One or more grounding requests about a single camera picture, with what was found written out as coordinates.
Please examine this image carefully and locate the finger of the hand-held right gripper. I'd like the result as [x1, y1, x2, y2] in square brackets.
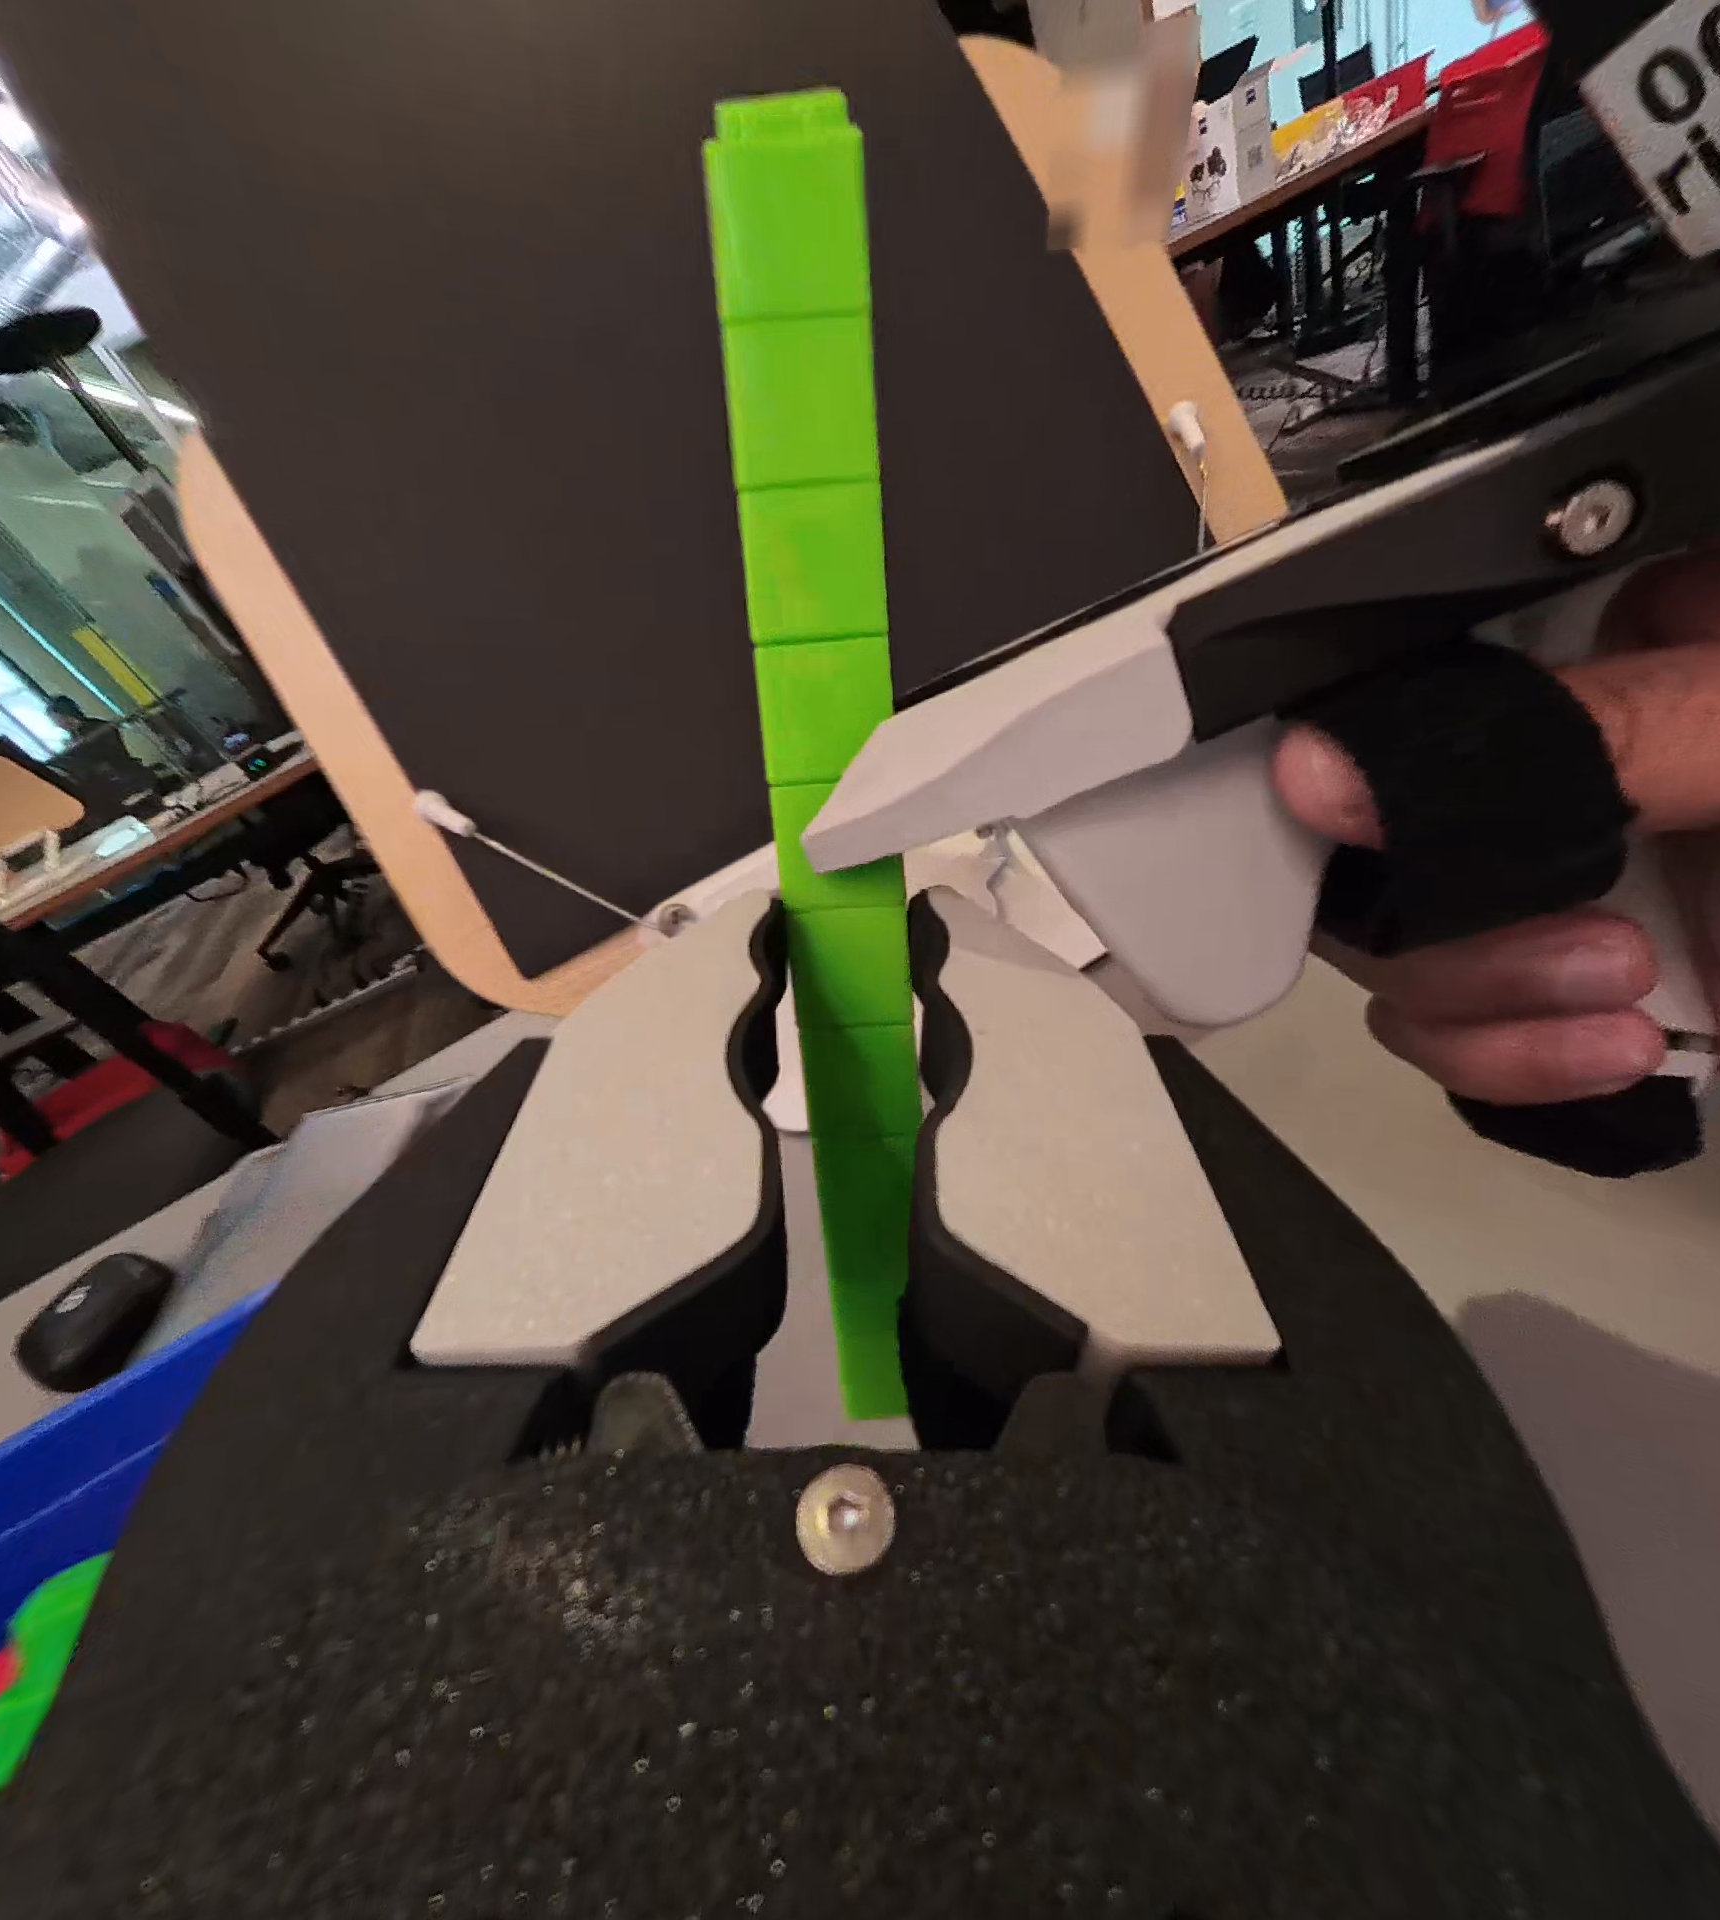
[935, 881, 1143, 1022]
[804, 597, 1192, 874]

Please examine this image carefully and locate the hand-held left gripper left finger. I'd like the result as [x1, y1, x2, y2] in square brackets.
[412, 887, 791, 1373]

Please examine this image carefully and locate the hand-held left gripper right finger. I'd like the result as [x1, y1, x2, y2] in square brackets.
[897, 887, 1281, 1373]

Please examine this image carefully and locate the lime green segmented stick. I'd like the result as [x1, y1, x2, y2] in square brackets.
[702, 84, 922, 1420]

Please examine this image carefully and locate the blue plastic bin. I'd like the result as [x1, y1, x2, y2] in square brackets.
[0, 1283, 274, 1758]

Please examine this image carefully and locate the white printed box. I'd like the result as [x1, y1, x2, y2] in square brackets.
[1181, 84, 1281, 215]

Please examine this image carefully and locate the black computer mouse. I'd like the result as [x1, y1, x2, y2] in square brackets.
[11, 1254, 178, 1396]

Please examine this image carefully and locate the black board with wooden rim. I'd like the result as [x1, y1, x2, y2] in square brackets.
[0, 0, 1288, 1022]

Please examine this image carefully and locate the black floor lamp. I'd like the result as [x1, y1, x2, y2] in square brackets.
[0, 303, 166, 499]

